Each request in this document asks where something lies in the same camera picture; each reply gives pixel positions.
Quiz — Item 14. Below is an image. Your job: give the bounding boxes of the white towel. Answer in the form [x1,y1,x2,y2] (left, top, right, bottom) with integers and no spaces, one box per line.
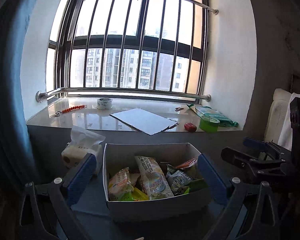
[278,93,300,151]

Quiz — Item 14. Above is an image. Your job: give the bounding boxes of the window security bars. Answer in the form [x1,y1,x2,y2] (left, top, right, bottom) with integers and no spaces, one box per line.
[46,0,218,95]

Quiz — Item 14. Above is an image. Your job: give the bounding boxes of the red small object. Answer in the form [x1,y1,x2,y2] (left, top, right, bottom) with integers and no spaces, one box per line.
[184,122,197,133]

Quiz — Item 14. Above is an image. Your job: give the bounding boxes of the green plastic bag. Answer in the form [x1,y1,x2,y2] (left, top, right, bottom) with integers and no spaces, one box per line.
[187,104,239,127]

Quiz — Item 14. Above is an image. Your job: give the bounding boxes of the white tape roll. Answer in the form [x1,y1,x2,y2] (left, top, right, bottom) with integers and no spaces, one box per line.
[97,98,113,110]

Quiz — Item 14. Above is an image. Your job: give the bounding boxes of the white cardboard box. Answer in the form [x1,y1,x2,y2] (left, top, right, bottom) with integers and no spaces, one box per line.
[103,143,212,222]

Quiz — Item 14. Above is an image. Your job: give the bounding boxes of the orange snack packet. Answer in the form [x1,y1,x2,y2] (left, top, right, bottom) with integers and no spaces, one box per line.
[175,158,198,170]

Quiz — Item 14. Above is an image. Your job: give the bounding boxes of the rice cracker snack packet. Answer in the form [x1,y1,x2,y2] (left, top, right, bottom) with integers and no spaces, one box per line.
[108,167,134,201]

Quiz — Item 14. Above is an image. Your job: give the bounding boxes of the black white snack bag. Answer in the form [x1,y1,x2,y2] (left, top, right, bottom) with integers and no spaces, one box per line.
[166,164,193,195]

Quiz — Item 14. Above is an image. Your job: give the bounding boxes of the tissue pack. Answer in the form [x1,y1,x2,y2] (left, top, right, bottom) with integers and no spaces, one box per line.
[61,126,106,175]

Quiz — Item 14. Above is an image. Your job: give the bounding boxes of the large noodle snack bag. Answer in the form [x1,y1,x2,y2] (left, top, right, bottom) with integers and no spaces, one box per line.
[134,155,174,200]

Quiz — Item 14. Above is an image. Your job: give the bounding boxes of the white cardboard sheet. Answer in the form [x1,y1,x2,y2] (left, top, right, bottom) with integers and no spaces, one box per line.
[110,108,178,135]

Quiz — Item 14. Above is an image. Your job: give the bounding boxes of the yellow snack bag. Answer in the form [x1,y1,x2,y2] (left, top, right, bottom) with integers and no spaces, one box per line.
[119,188,149,202]

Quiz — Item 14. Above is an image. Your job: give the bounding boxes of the blue table cloth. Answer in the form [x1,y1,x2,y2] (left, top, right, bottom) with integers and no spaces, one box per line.
[54,172,241,240]

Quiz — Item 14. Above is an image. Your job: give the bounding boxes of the orange beaded keychain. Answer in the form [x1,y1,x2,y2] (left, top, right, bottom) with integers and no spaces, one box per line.
[54,105,87,116]

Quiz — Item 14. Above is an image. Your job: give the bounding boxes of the cream chair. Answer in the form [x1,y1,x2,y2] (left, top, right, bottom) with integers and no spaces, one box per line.
[264,88,292,145]

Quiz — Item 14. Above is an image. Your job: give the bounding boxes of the green seaweed snack bag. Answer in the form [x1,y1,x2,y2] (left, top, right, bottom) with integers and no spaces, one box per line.
[184,179,208,194]

